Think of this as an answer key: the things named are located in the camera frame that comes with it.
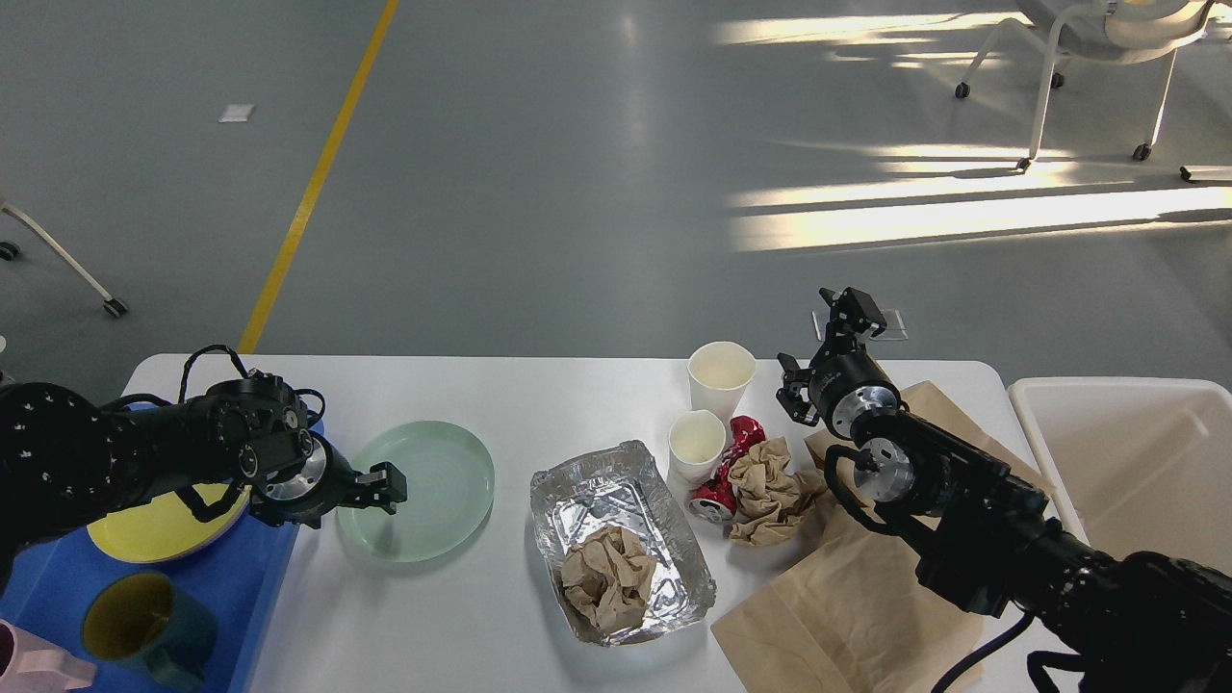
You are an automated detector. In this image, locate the crumpled brown paper in tray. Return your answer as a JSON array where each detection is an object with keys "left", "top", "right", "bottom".
[{"left": 561, "top": 524, "right": 659, "bottom": 635}]

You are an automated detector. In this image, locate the white chair on castors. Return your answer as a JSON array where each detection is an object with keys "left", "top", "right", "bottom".
[{"left": 954, "top": 1, "right": 1215, "bottom": 171}]

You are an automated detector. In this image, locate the light green plate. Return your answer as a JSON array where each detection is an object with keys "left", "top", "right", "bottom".
[{"left": 336, "top": 420, "right": 496, "bottom": 564}]

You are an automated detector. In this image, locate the white plastic bin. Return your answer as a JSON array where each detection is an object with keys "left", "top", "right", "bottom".
[{"left": 1009, "top": 376, "right": 1231, "bottom": 572}]

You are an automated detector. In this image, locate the crushed red soda can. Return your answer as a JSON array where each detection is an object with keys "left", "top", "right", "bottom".
[{"left": 687, "top": 416, "right": 766, "bottom": 527}]

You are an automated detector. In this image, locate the dark teal mug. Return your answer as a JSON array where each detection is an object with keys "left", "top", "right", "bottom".
[{"left": 81, "top": 572, "right": 218, "bottom": 692}]

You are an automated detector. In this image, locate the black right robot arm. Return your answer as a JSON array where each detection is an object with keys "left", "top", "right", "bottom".
[{"left": 776, "top": 289, "right": 1231, "bottom": 692}]

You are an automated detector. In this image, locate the brown paper bag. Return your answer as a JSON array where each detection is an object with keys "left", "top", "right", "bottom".
[{"left": 710, "top": 380, "right": 1058, "bottom": 693}]

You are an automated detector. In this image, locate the crumpled brown paper ball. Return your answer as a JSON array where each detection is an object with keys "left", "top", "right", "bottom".
[{"left": 727, "top": 437, "right": 829, "bottom": 547}]

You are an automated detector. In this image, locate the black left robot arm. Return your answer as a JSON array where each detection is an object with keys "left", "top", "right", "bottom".
[{"left": 1, "top": 344, "right": 408, "bottom": 580}]

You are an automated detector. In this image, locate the aluminium foil tray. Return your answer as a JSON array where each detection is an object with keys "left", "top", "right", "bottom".
[{"left": 529, "top": 440, "right": 717, "bottom": 649}]

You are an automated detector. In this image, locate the yellow plate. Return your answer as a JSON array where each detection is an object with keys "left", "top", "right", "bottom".
[{"left": 87, "top": 491, "right": 249, "bottom": 564}]

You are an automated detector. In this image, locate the small white paper cup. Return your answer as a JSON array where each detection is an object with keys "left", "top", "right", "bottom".
[{"left": 668, "top": 409, "right": 727, "bottom": 488}]

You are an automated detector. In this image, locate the pink mug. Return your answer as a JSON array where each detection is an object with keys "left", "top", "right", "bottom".
[{"left": 1, "top": 620, "right": 97, "bottom": 692}]

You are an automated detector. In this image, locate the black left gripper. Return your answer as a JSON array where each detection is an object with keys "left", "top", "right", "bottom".
[{"left": 253, "top": 432, "right": 407, "bottom": 529}]

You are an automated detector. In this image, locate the blue plastic tray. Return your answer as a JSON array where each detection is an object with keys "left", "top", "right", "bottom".
[{"left": 1, "top": 514, "right": 296, "bottom": 692}]

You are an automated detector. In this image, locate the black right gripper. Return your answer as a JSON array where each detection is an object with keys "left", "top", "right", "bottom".
[{"left": 776, "top": 289, "right": 899, "bottom": 437}]

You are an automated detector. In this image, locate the tall white paper cup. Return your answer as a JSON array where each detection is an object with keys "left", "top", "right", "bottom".
[{"left": 686, "top": 342, "right": 756, "bottom": 424}]

